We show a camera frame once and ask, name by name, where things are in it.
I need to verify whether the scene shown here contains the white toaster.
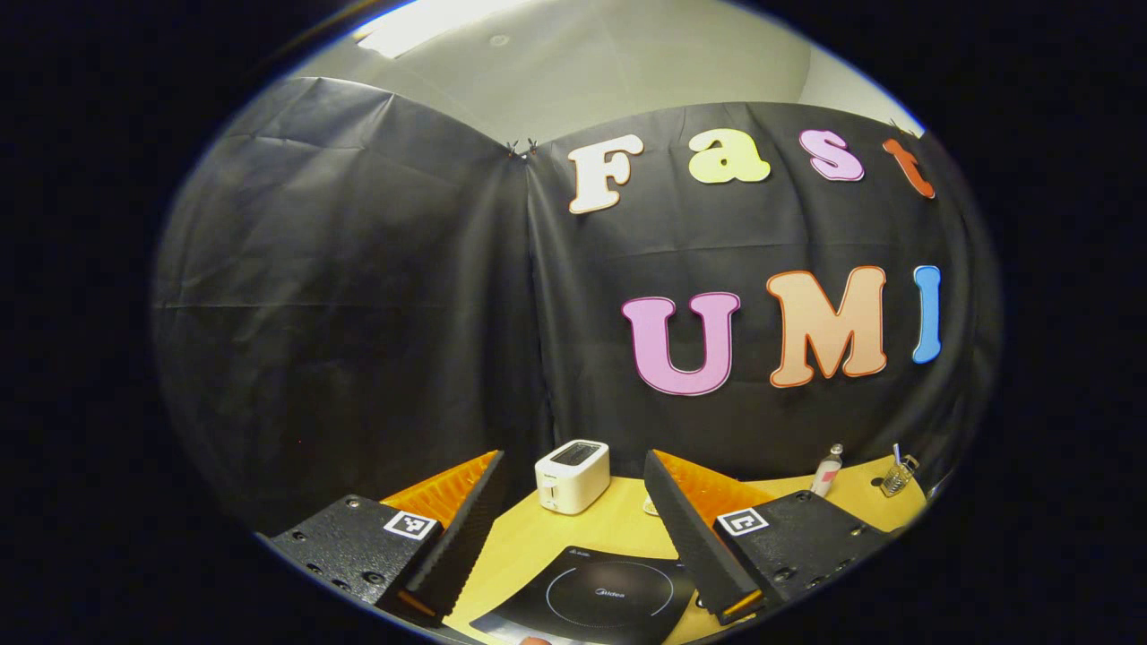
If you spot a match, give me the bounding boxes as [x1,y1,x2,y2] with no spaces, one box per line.
[535,439,611,515]

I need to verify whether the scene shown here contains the black induction cooktop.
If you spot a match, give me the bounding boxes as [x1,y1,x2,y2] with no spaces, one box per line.
[470,545,698,645]

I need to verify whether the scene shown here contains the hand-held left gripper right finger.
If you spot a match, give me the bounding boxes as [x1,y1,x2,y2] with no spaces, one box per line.
[643,448,897,626]

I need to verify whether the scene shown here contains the ceiling light panel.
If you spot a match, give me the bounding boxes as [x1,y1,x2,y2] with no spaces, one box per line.
[354,0,539,59]

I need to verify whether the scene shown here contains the clear bottle with pink label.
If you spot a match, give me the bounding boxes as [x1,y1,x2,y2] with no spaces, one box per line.
[809,443,845,498]

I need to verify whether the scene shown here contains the metal wire basket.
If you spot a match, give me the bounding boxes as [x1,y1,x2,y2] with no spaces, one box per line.
[880,454,920,497]

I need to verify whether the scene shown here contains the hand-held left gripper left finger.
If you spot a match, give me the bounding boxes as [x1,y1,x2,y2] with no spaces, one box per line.
[255,448,507,628]

